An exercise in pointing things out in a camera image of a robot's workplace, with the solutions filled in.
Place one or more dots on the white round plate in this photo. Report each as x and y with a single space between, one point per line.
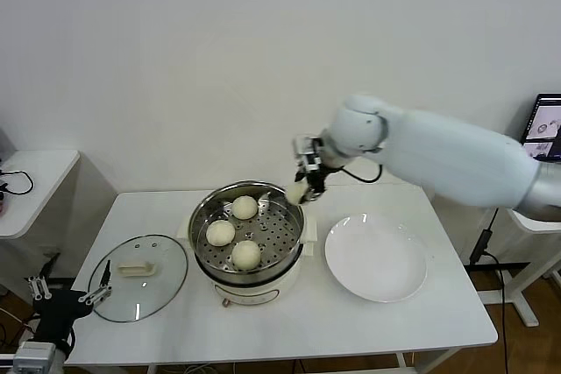
377 260

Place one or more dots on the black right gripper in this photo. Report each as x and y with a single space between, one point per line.
328 164

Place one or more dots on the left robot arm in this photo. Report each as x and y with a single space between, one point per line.
33 354

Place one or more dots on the white side table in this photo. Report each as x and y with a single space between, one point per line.
44 181

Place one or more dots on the white steamed baozi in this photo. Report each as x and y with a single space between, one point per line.
245 254
296 193
220 233
244 206

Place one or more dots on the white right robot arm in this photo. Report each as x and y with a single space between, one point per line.
438 155

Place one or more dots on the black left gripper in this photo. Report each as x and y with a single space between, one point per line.
59 310

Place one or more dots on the cream electric cooker pot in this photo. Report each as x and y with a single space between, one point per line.
245 293

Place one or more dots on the stainless steel steamer basket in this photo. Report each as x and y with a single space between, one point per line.
280 234

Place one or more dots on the grey open laptop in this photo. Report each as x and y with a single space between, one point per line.
543 129

